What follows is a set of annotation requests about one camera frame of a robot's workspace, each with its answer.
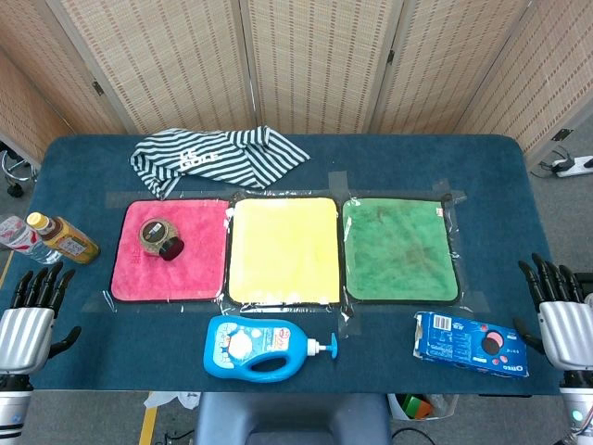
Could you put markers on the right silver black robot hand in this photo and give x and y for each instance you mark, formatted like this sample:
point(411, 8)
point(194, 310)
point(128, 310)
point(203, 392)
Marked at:
point(567, 334)

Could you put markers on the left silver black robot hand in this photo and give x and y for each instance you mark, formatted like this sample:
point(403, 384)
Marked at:
point(23, 338)

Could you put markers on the small glass jar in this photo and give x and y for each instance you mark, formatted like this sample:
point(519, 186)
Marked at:
point(155, 236)

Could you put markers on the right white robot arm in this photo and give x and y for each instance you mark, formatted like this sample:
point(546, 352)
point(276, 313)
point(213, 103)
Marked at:
point(579, 408)

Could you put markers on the pink towel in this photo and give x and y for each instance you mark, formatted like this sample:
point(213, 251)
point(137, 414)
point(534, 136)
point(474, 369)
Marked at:
point(185, 278)

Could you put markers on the green towel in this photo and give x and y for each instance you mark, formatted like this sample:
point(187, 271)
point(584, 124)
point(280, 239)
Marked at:
point(398, 250)

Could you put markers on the yellow towel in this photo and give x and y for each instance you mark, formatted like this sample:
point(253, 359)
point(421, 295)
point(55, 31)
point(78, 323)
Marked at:
point(282, 250)

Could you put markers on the clear water bottle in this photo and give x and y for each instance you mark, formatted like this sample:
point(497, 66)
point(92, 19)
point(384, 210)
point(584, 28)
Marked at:
point(18, 238)

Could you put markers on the yellow tea bottle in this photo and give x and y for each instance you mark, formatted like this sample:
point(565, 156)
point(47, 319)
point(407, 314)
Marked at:
point(69, 241)

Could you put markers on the blue Oreo cookie box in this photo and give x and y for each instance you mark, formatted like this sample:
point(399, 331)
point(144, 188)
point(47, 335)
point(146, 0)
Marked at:
point(458, 343)

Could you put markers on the white crumpled paper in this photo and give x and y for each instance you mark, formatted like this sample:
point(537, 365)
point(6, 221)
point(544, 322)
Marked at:
point(171, 399)

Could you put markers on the white bag colourful items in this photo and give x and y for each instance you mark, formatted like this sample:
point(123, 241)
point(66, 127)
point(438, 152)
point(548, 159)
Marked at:
point(417, 405)

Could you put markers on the chrome stool base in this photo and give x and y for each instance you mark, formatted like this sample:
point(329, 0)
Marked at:
point(14, 171)

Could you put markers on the white power strip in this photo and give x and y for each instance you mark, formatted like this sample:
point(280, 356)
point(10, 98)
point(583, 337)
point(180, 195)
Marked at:
point(574, 166)

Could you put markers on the blue detergent pump bottle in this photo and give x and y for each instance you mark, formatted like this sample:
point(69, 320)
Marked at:
point(241, 347)

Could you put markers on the clear plastic tape sheet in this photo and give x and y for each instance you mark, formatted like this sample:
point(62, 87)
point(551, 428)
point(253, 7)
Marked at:
point(346, 321)

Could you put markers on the striped green white cloth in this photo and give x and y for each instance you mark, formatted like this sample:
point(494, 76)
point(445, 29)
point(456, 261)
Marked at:
point(208, 157)

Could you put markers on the blue grey seat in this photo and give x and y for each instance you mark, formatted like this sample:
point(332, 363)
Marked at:
point(292, 417)

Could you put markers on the woven folding screen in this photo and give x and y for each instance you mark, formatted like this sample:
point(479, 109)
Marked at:
point(315, 60)

